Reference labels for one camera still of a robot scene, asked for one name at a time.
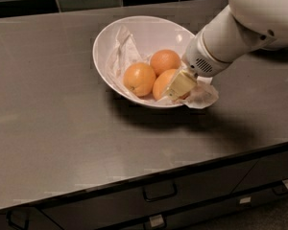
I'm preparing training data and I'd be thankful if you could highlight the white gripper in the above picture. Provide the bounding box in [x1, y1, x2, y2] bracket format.
[164, 32, 229, 101]

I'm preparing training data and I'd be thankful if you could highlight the black drawer handle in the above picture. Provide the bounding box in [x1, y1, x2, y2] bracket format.
[142, 181, 178, 202]
[272, 180, 288, 196]
[6, 209, 30, 230]

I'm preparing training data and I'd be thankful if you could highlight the left black drawer handle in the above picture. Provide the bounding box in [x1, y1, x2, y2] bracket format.
[6, 209, 30, 230]

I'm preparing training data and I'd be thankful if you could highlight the right black drawer handle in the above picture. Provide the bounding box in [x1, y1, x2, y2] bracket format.
[272, 180, 288, 196]

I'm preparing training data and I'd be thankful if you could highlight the white ceramic bowl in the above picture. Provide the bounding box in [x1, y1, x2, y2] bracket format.
[92, 16, 194, 105]

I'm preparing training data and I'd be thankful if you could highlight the white label tag middle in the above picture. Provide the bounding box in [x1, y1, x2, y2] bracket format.
[239, 196, 252, 205]

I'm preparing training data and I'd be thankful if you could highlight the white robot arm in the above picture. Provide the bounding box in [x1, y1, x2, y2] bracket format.
[163, 0, 288, 101]

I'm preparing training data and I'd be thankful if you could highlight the middle black drawer handle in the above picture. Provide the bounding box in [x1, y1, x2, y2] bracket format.
[142, 181, 178, 202]

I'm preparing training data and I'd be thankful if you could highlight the white label tag lower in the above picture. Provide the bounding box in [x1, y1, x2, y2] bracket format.
[149, 215, 165, 228]

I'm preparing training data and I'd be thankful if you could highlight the orange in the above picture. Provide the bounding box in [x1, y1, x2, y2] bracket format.
[123, 62, 156, 97]
[153, 69, 176, 101]
[150, 49, 181, 76]

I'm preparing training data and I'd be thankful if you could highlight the white paper napkin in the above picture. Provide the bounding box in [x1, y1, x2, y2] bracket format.
[105, 26, 219, 109]

